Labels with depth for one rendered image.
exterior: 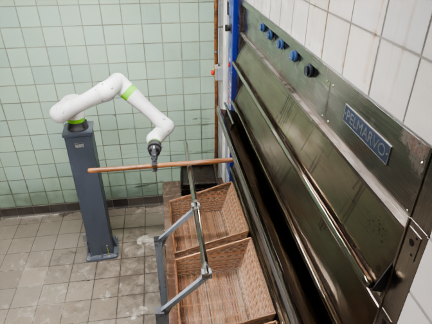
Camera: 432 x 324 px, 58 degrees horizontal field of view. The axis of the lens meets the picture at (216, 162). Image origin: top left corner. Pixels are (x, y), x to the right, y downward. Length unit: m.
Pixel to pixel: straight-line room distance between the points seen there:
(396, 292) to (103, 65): 2.92
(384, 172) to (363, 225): 0.17
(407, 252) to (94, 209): 2.67
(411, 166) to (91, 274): 2.93
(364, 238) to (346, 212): 0.11
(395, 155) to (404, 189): 0.08
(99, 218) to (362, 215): 2.54
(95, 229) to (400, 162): 2.79
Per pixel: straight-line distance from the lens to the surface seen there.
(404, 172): 0.94
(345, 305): 1.27
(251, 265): 2.35
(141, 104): 2.64
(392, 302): 1.05
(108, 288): 3.35
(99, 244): 3.52
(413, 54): 0.88
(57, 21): 3.42
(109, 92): 2.51
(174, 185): 3.31
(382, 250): 1.03
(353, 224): 1.13
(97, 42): 3.41
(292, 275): 1.45
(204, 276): 1.76
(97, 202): 3.24
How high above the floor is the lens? 2.46
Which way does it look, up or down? 31 degrees down
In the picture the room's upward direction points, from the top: straight up
